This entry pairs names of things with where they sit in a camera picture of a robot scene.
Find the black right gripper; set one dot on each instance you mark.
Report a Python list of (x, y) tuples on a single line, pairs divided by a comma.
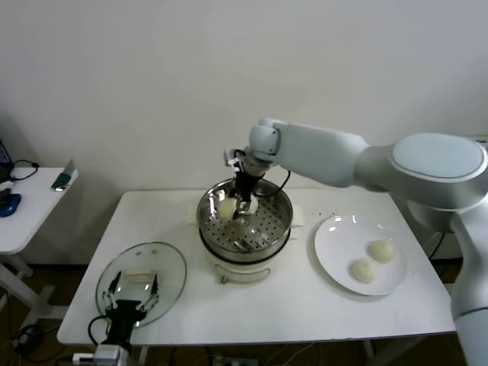
[(246, 187)]

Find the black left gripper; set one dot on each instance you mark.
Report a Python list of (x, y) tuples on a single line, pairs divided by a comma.
[(124, 318)]

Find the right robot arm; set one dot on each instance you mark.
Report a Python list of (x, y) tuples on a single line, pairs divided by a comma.
[(324, 148)]

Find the stainless steel steamer basket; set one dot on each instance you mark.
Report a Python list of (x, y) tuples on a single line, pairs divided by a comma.
[(274, 217)]

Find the white electric cooking pot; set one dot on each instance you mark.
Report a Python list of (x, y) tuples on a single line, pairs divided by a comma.
[(236, 272)]

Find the white round plate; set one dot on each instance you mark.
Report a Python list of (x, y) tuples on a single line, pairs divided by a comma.
[(343, 232)]

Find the grey power strip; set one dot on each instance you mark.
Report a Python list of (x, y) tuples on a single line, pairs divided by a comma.
[(228, 360)]

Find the white side table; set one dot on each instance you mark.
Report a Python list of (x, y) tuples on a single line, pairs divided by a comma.
[(34, 213)]

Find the green white scraper tool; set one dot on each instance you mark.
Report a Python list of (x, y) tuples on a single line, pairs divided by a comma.
[(61, 182)]

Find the blue plastic object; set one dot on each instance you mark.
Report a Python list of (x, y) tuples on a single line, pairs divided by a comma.
[(11, 204)]

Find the dark laptop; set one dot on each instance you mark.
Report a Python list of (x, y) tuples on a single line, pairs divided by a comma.
[(3, 156)]

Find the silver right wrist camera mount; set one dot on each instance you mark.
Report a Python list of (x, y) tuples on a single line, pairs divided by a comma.
[(233, 157)]

